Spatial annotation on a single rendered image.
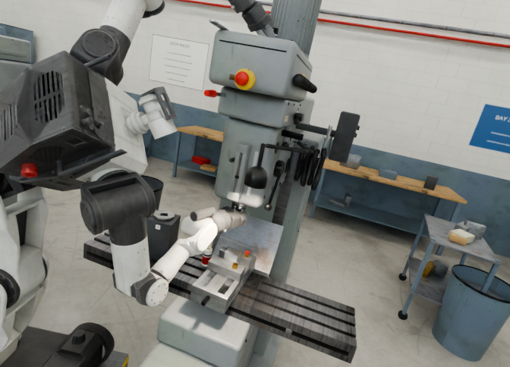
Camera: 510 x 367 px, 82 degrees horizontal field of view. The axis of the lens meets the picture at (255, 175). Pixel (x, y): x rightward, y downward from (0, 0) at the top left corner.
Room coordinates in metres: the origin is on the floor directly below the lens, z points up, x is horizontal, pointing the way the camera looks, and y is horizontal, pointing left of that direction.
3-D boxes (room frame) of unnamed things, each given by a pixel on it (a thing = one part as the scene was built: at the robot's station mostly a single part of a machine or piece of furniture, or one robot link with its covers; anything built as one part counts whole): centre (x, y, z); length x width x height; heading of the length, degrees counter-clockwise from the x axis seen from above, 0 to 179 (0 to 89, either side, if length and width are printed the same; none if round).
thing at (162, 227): (1.23, 0.42, 1.02); 0.22 x 0.12 x 0.20; 87
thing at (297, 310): (1.15, 0.08, 0.88); 1.24 x 0.23 x 0.08; 77
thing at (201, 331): (1.14, 0.03, 0.78); 0.50 x 0.35 x 0.12; 167
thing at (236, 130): (1.14, 0.03, 1.47); 0.21 x 0.19 x 0.32; 77
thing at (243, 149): (1.03, 0.06, 1.44); 0.04 x 0.04 x 0.21; 77
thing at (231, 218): (1.06, 0.08, 1.23); 0.13 x 0.12 x 0.10; 59
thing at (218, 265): (1.08, 0.04, 1.01); 0.15 x 0.06 x 0.04; 74
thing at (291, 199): (1.74, -0.11, 0.78); 0.50 x 0.47 x 1.56; 167
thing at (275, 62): (1.15, 0.03, 1.81); 0.47 x 0.26 x 0.16; 167
